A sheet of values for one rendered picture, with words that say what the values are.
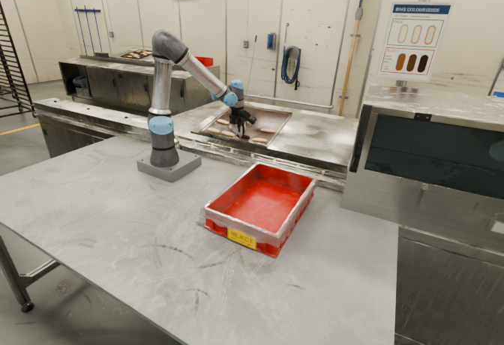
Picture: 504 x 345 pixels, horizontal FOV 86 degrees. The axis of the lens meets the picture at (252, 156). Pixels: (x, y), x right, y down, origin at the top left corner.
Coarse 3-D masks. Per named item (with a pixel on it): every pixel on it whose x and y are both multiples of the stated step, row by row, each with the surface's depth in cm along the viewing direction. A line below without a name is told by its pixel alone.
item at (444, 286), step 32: (64, 128) 216; (416, 256) 117; (448, 256) 111; (480, 256) 105; (416, 288) 122; (448, 288) 116; (480, 288) 110; (416, 320) 129; (448, 320) 122; (480, 320) 115
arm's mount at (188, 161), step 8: (184, 152) 155; (136, 160) 143; (144, 160) 143; (184, 160) 146; (192, 160) 146; (200, 160) 153; (144, 168) 142; (152, 168) 138; (160, 168) 136; (168, 168) 137; (176, 168) 137; (184, 168) 142; (192, 168) 148; (160, 176) 138; (168, 176) 135; (176, 176) 137
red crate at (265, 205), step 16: (256, 192) 131; (272, 192) 131; (288, 192) 132; (240, 208) 118; (256, 208) 119; (272, 208) 119; (288, 208) 120; (304, 208) 119; (208, 224) 105; (256, 224) 109; (272, 224) 110; (272, 256) 94
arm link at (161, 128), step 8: (152, 120) 134; (160, 120) 135; (168, 120) 136; (152, 128) 131; (160, 128) 131; (168, 128) 133; (152, 136) 133; (160, 136) 132; (168, 136) 134; (152, 144) 136; (160, 144) 134; (168, 144) 136
